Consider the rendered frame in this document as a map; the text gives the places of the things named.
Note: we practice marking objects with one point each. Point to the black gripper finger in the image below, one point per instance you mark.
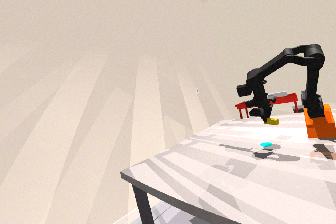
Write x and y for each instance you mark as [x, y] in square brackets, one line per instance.
[269, 109]
[264, 116]

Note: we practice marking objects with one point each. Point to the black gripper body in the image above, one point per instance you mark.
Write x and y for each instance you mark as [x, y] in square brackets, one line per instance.
[262, 102]

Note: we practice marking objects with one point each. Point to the yellow cylinder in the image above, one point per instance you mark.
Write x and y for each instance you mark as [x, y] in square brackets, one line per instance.
[272, 121]

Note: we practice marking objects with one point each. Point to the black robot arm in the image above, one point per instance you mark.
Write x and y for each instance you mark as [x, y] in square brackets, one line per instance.
[313, 59]

